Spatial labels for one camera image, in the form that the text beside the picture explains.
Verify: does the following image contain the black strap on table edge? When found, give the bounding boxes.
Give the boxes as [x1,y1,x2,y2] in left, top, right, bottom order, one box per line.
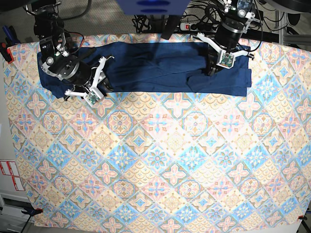
[160,14,180,40]

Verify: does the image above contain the patterned tile tablecloth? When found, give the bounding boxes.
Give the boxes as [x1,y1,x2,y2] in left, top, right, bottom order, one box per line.
[3,43,311,233]

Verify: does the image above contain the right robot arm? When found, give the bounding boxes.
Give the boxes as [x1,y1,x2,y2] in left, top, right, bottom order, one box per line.
[22,0,113,106]

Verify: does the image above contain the black clamp bottom right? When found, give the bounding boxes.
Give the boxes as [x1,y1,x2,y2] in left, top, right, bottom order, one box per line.
[298,216,308,220]

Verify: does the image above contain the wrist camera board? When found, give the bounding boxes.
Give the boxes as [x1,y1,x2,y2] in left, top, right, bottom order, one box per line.
[84,90,103,107]
[216,52,235,69]

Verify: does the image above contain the blue clamp top left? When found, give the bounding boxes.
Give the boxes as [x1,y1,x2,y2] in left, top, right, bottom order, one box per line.
[2,25,21,46]

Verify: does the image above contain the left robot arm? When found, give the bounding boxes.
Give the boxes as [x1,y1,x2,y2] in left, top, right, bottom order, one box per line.
[195,0,258,76]

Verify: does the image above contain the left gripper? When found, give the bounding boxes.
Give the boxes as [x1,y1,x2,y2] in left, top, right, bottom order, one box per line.
[193,19,254,76]

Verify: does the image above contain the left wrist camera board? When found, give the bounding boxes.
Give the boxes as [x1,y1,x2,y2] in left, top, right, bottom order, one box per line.
[216,52,235,69]

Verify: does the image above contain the black clamp bottom left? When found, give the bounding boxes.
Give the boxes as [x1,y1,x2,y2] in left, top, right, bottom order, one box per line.
[21,207,43,217]

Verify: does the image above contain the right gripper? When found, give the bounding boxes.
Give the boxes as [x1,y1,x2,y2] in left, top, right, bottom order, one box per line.
[46,55,114,100]

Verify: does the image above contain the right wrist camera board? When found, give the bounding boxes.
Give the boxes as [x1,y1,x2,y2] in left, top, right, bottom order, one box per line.
[84,90,103,107]

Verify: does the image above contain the black clamp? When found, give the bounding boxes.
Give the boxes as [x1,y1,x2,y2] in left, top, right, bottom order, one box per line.
[298,216,308,220]
[21,207,43,217]

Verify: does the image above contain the red-black clamp top left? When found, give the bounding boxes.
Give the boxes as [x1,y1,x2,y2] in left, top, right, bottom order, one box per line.
[0,42,14,64]

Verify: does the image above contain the white power strip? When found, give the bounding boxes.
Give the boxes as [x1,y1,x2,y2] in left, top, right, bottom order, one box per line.
[179,22,217,33]

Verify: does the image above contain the blue box overhead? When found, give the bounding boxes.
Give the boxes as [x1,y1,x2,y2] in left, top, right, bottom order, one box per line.
[117,0,190,15]

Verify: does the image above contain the red-white labels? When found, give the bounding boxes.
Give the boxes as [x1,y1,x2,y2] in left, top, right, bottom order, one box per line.
[0,160,25,191]

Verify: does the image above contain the blue long-sleeve T-shirt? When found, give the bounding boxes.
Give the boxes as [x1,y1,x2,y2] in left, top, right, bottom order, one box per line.
[36,41,252,99]

